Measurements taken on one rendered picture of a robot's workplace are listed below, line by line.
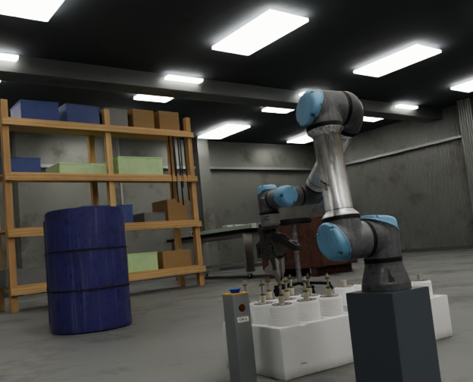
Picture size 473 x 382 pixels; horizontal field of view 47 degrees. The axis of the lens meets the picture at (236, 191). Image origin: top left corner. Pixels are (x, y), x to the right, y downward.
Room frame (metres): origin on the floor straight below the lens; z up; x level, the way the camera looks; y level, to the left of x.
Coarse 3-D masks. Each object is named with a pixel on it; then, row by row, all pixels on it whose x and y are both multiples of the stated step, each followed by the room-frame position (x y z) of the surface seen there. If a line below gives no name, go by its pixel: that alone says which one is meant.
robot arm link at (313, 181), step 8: (352, 96) 1.69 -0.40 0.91; (352, 104) 1.68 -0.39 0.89; (360, 104) 1.70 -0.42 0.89; (352, 112) 1.68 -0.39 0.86; (360, 112) 1.71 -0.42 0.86; (352, 120) 1.70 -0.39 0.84; (360, 120) 1.73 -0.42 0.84; (344, 128) 1.75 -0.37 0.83; (352, 128) 1.75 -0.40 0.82; (360, 128) 1.78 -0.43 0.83; (344, 136) 1.78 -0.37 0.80; (352, 136) 1.78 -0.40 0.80; (344, 144) 1.81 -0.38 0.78; (312, 168) 1.94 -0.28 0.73; (312, 176) 1.94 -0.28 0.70; (312, 184) 1.95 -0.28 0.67; (320, 184) 1.94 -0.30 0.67; (304, 192) 1.97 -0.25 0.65; (312, 192) 1.97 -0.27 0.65; (320, 192) 1.97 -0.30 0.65; (304, 200) 1.98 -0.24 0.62; (312, 200) 1.99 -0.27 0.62; (320, 200) 2.01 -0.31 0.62
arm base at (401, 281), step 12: (372, 264) 1.68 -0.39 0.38; (384, 264) 1.66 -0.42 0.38; (396, 264) 1.67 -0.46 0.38; (372, 276) 1.68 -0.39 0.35; (384, 276) 1.66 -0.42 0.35; (396, 276) 1.65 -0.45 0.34; (408, 276) 1.69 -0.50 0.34; (372, 288) 1.67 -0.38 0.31; (384, 288) 1.65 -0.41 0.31; (396, 288) 1.65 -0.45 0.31; (408, 288) 1.66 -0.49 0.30
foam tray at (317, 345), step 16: (320, 320) 2.05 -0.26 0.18; (336, 320) 2.09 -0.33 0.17; (224, 336) 2.26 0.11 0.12; (256, 336) 2.07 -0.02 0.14; (272, 336) 1.99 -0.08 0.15; (288, 336) 1.96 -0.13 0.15; (304, 336) 2.00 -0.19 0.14; (320, 336) 2.04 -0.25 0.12; (336, 336) 2.09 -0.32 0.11; (256, 352) 2.08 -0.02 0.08; (272, 352) 2.00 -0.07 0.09; (288, 352) 1.96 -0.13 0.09; (304, 352) 2.00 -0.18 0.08; (320, 352) 2.04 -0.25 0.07; (336, 352) 2.08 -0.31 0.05; (256, 368) 2.09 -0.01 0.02; (272, 368) 2.00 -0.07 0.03; (288, 368) 1.95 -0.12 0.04; (304, 368) 1.99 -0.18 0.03; (320, 368) 2.03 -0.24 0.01
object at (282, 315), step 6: (270, 306) 2.05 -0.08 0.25; (276, 306) 2.02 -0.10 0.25; (282, 306) 2.01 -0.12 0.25; (288, 306) 2.01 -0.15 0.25; (294, 306) 2.03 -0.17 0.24; (270, 312) 2.05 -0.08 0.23; (276, 312) 2.01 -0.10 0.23; (282, 312) 2.00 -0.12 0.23; (288, 312) 2.01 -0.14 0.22; (294, 312) 2.03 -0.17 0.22; (276, 318) 2.01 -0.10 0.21; (282, 318) 2.00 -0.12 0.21; (288, 318) 2.01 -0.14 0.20; (294, 318) 2.02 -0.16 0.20; (276, 324) 2.01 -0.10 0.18; (282, 324) 2.00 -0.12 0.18; (288, 324) 2.01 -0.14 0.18
